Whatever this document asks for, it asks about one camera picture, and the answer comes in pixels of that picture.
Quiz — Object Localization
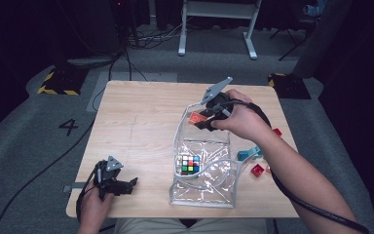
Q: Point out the grey tape piece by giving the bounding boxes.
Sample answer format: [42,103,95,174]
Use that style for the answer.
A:
[62,181,88,193]

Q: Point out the pale-faced orange toy block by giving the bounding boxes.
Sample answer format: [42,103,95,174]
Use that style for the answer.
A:
[188,111,207,126]

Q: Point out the person's left hand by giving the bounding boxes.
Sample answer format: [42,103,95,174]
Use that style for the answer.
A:
[78,181,116,229]

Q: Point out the white desk frame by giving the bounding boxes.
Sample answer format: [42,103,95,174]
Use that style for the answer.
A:
[177,0,263,60]

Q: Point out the person's beige trousers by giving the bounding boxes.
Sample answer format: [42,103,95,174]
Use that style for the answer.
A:
[113,217,269,234]

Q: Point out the person's right hand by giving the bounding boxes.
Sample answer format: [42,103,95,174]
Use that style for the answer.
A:
[210,89,275,146]

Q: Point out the light blue toy block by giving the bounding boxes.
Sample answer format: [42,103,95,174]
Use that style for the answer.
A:
[247,145,263,159]

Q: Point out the transparent plastic bag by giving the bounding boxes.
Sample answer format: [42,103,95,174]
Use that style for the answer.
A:
[168,101,245,209]

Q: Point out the black yellow striped base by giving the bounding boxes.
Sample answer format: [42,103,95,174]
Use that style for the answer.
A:
[37,66,89,97]
[267,72,312,100]

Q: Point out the grey curtain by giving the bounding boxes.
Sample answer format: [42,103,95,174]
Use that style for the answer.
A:
[293,0,355,79]

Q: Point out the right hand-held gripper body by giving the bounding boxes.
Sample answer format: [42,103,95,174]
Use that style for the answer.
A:
[200,76,236,132]

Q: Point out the bundle of floor cables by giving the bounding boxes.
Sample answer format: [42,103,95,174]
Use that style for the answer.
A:
[126,16,194,51]

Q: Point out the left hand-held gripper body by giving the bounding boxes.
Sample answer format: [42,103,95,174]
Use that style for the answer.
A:
[93,155,131,200]

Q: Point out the left hand-held gripper black cable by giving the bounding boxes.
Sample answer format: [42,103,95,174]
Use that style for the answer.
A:
[75,160,103,225]

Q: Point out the multicoloured puzzle cube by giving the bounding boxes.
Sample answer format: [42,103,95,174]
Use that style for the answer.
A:
[175,154,202,176]

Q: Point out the long black floor cable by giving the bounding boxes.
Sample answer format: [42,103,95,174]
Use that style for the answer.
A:
[0,118,96,234]

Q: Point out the black tripod stand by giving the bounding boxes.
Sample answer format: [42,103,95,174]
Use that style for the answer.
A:
[269,19,316,62]

